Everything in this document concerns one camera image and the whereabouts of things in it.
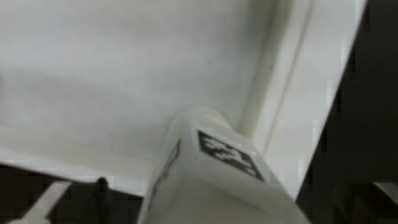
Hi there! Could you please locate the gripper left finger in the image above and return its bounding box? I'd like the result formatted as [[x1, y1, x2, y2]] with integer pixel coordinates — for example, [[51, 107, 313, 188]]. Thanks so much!
[[16, 176, 117, 224]]

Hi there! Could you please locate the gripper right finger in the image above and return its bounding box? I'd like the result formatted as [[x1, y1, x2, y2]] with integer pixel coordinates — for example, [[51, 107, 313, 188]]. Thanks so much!
[[332, 182, 398, 224]]

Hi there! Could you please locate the white table leg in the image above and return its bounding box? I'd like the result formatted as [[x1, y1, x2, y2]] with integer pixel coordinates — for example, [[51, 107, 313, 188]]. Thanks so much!
[[137, 106, 311, 224]]

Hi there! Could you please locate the white square table top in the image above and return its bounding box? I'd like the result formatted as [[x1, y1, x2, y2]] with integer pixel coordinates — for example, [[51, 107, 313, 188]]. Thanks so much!
[[0, 0, 368, 194]]

